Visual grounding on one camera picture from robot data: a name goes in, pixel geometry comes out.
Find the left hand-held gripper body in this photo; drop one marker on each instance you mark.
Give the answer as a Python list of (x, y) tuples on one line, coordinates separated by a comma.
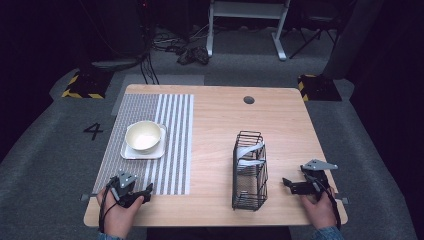
[(124, 186)]

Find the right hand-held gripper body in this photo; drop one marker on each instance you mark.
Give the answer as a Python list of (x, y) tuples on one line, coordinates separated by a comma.
[(316, 176)]

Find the person's right hand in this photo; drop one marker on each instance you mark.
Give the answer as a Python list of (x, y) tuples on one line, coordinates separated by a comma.
[(318, 210)]

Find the person's left hand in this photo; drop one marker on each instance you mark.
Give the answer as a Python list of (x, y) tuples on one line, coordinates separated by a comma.
[(118, 213)]

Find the grey table edge peg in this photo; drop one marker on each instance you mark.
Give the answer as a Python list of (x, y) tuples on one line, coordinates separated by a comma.
[(342, 200)]

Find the white square plate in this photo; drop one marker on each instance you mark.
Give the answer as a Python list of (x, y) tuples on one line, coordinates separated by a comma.
[(156, 154)]

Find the white spoon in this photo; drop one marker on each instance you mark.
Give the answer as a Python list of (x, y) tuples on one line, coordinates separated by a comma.
[(248, 163), (249, 150)]

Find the cream ceramic bowl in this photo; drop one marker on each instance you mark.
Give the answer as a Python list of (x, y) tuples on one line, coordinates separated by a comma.
[(143, 136)]

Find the grey striped placemat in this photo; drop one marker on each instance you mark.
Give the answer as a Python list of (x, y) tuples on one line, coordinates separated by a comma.
[(173, 133)]

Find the black yellow striped stand base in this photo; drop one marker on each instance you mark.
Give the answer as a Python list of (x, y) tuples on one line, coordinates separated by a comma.
[(318, 88), (87, 86)]

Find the dark cloth heap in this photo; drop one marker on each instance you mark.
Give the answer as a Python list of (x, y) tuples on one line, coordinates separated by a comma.
[(193, 55)]

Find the dark grey curtain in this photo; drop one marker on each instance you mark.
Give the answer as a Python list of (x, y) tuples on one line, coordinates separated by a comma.
[(353, 36)]

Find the black folding chair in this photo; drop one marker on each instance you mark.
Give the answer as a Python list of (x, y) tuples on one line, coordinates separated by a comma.
[(315, 30)]

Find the white metal table frame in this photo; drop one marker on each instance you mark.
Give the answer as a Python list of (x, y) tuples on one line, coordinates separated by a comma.
[(246, 10)]

